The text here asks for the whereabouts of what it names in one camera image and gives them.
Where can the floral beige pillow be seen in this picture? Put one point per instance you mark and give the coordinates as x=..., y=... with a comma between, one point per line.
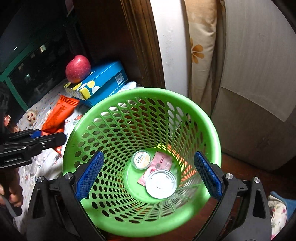
x=207, y=32

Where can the red apple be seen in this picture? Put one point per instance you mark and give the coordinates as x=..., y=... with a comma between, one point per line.
x=78, y=69

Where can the small sauce cup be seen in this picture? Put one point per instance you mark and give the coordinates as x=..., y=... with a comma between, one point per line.
x=141, y=160

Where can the white round plastic lid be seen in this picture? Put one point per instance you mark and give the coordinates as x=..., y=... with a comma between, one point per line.
x=161, y=184

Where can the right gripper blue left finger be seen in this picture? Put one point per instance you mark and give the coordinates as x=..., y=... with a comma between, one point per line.
x=87, y=174

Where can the pink snack packet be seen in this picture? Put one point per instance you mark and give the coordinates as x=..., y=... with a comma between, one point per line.
x=159, y=161

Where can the white skull toy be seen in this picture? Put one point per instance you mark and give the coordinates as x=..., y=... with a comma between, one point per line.
x=31, y=116

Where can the person's left hand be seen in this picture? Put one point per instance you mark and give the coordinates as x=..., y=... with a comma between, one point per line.
x=10, y=187

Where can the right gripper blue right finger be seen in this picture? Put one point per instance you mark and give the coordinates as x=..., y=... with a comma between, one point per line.
x=210, y=178

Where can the green plastic trash basket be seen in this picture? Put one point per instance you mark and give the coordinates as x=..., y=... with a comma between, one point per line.
x=154, y=120

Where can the white cartoon print blanket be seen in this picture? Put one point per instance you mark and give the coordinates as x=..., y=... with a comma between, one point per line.
x=45, y=161

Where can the orange snack wrapper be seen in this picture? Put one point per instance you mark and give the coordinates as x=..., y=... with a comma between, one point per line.
x=55, y=122

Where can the grey white cabinet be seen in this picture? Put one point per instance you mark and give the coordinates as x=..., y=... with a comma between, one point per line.
x=254, y=114

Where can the blue yellow tissue box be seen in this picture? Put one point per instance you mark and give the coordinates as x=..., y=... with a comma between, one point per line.
x=103, y=81

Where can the green window frame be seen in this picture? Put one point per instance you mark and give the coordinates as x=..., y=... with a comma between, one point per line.
x=8, y=76

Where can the floral cloth on floor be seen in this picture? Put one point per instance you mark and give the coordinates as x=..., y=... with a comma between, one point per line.
x=281, y=211

